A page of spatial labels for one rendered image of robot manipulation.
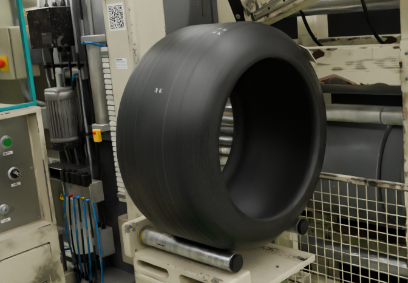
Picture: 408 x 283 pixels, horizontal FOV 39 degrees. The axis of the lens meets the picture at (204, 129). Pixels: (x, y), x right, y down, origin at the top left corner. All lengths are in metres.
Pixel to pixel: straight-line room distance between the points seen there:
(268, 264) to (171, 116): 0.58
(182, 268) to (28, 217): 0.60
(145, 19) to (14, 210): 0.71
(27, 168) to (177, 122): 0.74
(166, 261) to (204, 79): 0.54
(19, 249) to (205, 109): 0.84
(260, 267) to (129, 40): 0.72
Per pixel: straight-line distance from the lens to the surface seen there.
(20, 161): 1.86
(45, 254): 1.90
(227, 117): 1.94
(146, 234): 1.63
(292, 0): 1.72
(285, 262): 1.66
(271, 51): 1.41
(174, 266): 1.54
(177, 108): 1.25
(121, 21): 1.64
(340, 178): 1.74
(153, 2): 1.67
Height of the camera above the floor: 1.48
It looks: 11 degrees down
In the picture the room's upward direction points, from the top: 5 degrees counter-clockwise
